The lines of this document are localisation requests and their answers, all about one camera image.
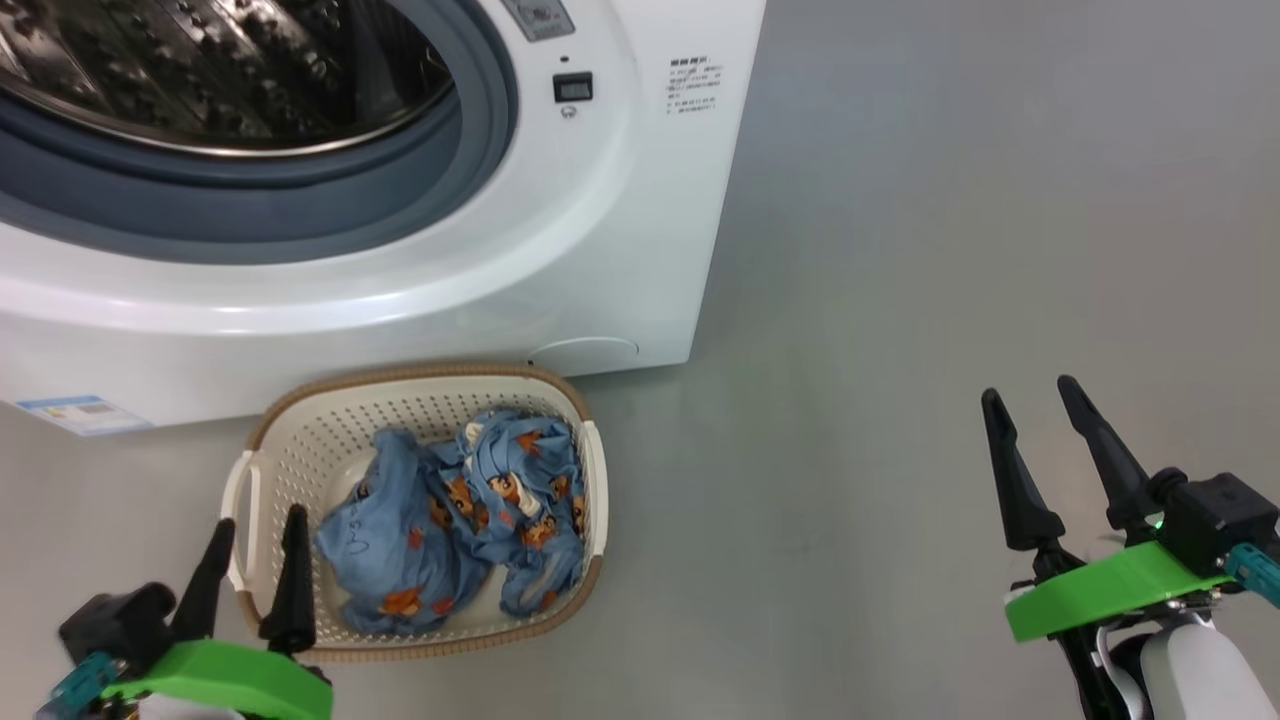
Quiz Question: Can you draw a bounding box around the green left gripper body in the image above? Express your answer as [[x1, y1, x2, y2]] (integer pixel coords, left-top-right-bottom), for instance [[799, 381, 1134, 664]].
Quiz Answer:
[[100, 640, 334, 720]]

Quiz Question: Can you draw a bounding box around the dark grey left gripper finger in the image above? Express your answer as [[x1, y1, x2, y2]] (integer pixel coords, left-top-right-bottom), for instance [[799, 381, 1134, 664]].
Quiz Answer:
[[258, 503, 318, 656], [170, 517, 237, 643]]

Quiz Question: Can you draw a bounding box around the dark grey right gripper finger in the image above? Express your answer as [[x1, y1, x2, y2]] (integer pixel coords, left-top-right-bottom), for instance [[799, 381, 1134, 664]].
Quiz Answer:
[[980, 388, 1066, 553], [1057, 375, 1161, 533]]

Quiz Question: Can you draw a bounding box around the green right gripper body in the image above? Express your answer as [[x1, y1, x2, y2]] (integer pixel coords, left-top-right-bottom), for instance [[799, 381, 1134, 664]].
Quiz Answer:
[[1003, 540, 1236, 643]]

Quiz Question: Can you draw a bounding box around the plain blue garment with writing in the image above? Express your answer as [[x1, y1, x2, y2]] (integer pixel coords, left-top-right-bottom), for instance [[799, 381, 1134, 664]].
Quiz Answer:
[[315, 428, 496, 636]]

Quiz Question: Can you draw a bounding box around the blue bear print garment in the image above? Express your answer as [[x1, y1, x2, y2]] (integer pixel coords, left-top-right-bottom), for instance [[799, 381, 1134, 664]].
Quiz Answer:
[[430, 408, 591, 618]]

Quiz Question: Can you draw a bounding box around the grey rubber door seal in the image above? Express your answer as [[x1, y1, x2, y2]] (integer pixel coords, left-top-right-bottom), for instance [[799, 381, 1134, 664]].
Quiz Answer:
[[0, 0, 521, 266]]

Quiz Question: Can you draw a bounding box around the white washing machine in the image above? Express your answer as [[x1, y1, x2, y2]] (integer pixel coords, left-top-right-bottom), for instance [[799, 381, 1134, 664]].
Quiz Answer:
[[0, 0, 769, 433]]

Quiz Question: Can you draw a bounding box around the stainless steel washing machine drum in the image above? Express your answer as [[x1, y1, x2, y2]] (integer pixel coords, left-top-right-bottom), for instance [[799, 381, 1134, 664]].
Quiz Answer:
[[0, 0, 461, 159]]

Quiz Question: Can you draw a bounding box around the cream perforated laundry basket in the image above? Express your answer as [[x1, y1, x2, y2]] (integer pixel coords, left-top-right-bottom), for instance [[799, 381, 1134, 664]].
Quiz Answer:
[[220, 363, 609, 663]]

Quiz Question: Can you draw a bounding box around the blue energy label sticker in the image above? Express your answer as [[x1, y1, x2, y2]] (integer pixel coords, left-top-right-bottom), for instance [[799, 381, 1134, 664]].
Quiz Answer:
[[15, 395, 156, 438]]

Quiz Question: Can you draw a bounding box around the round filter cover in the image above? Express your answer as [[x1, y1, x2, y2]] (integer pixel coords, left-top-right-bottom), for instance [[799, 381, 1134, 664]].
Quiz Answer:
[[530, 337, 641, 379]]

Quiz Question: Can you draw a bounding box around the printed text label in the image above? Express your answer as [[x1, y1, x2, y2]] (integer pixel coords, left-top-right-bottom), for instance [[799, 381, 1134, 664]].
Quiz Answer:
[[667, 57, 723, 114]]

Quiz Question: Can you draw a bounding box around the grey rim label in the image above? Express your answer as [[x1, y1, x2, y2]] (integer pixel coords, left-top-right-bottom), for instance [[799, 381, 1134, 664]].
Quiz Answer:
[[500, 0, 576, 43]]

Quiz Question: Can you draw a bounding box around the teal cable connector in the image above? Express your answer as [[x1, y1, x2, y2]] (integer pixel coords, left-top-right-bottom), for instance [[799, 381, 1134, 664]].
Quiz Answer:
[[1225, 543, 1280, 609], [50, 652, 117, 713]]

